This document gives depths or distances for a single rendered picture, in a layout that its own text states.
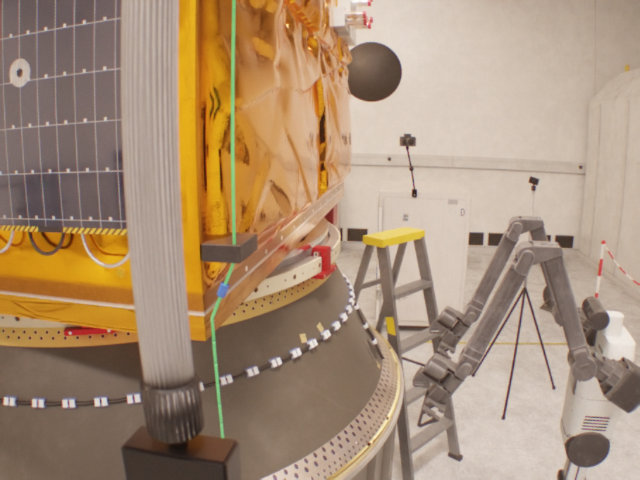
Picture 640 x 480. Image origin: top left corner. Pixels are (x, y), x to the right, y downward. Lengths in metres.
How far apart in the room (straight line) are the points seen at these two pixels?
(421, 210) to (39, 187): 4.40
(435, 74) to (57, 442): 8.46
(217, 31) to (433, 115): 8.22
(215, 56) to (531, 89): 8.65
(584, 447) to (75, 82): 1.81
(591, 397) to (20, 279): 1.66
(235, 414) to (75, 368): 0.42
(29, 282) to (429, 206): 4.36
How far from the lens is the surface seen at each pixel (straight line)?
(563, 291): 1.47
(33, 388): 1.33
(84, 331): 1.23
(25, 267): 1.04
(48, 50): 0.91
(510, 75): 9.25
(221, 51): 0.85
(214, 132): 0.82
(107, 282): 0.92
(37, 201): 0.93
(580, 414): 1.82
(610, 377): 1.59
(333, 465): 1.47
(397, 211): 5.02
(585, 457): 1.93
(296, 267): 1.45
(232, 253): 0.80
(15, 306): 1.10
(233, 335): 1.34
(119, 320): 0.94
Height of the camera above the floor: 2.10
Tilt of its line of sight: 12 degrees down
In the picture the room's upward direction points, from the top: straight up
